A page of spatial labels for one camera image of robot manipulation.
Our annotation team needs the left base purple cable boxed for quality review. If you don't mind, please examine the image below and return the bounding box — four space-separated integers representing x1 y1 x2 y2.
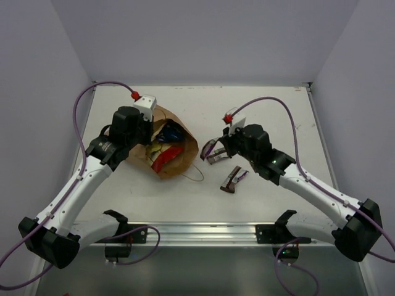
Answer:
104 226 161 266

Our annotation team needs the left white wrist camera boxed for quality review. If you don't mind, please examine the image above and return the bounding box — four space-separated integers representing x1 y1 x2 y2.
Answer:
133 94 157 122

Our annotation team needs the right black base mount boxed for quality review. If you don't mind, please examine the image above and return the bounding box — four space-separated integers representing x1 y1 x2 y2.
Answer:
255 224 296 244

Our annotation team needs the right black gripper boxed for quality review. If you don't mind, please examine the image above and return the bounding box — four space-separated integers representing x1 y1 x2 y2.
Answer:
219 123 259 166

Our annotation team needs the brown chocolate bar wrapper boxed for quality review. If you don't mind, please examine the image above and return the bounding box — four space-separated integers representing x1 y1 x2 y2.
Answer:
207 148 229 165

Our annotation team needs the blue snack bag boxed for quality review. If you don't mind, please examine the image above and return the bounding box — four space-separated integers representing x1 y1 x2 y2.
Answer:
156 125 185 143

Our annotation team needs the aluminium front rail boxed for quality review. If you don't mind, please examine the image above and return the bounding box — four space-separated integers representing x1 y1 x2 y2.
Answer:
43 221 340 247

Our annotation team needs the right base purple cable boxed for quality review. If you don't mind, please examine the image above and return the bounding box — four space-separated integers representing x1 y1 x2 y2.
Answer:
273 236 320 296

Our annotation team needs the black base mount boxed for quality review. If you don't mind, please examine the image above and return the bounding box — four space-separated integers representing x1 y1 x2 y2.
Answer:
98 223 148 244
255 224 296 244

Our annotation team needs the yellow chip bag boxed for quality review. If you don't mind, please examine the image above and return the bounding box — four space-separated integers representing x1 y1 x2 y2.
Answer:
146 142 170 162

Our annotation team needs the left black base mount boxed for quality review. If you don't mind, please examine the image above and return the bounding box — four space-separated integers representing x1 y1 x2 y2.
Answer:
98 223 148 244

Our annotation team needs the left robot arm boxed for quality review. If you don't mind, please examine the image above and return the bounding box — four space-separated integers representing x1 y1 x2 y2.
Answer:
18 107 153 269

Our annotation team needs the red chip bag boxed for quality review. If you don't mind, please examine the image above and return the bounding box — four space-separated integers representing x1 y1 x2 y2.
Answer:
151 146 184 173

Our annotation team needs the purple brown candy wrapper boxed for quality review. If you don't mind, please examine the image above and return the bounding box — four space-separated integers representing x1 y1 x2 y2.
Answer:
199 138 219 160

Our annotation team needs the brown paper bag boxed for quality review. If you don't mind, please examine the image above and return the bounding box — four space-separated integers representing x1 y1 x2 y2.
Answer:
127 105 199 179

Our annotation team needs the brown purple chocolate bar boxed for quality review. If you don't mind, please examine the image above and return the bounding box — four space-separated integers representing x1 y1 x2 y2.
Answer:
220 166 249 194

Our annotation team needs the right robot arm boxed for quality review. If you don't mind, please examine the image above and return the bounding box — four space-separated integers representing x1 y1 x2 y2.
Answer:
220 124 382 262

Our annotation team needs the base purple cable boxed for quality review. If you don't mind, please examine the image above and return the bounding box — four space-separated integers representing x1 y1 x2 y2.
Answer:
104 226 161 266
273 236 320 296

